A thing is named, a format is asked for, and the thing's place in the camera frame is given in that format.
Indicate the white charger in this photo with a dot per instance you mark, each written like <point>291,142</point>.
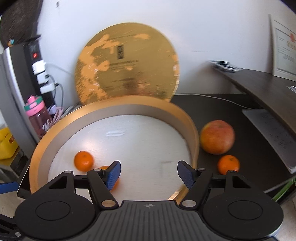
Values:
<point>47,88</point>
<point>42,78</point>
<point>38,67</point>

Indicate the black power strip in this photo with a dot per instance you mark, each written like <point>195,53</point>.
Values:
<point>33,54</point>

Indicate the silver computer tower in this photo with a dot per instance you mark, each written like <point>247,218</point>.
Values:
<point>22,83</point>

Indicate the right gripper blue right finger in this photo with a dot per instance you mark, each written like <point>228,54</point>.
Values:
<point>196,180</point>

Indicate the spiral notebook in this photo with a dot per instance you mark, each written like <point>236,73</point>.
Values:
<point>70,110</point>

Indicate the middle white charger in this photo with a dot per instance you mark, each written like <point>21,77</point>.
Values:
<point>42,78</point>

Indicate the yellow plastic crate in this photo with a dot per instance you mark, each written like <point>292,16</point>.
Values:
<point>8,144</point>

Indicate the pink water bottle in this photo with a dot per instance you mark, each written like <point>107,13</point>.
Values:
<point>38,115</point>

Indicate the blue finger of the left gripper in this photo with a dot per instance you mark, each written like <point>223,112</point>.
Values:
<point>7,187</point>

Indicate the framed certificate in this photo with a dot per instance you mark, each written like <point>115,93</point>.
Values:
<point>283,34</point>

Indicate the top white charger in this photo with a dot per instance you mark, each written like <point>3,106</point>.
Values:
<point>38,67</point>

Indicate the dark wooden shelf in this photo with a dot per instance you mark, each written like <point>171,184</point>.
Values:
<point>271,92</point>

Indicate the red apple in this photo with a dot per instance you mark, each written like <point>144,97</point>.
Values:
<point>217,137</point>

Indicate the black round decorative plate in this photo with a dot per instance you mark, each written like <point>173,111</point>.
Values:
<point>19,21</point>

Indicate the bottom white charger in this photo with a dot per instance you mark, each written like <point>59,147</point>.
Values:
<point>47,88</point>

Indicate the round gold box lid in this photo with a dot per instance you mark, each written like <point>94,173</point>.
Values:
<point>127,59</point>

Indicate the gold box base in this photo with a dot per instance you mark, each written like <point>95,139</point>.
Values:
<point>58,135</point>

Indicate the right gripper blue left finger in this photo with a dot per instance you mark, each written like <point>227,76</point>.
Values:
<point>101,183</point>

